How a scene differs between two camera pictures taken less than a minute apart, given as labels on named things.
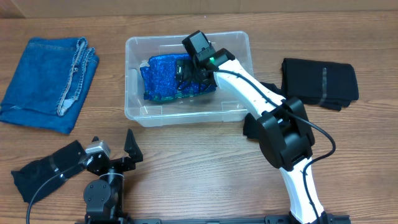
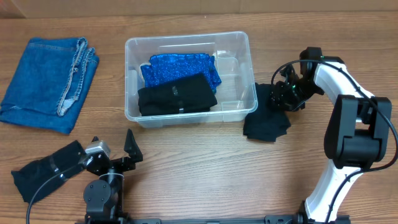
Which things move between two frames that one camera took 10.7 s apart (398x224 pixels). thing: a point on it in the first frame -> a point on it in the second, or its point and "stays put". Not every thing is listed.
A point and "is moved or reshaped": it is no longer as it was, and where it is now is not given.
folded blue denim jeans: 50,84 stays put
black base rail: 279,219 stays put
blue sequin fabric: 159,79 stays put
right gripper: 195,73 -> 282,94
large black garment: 329,84 is moved or reshaped
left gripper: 115,163 stays put
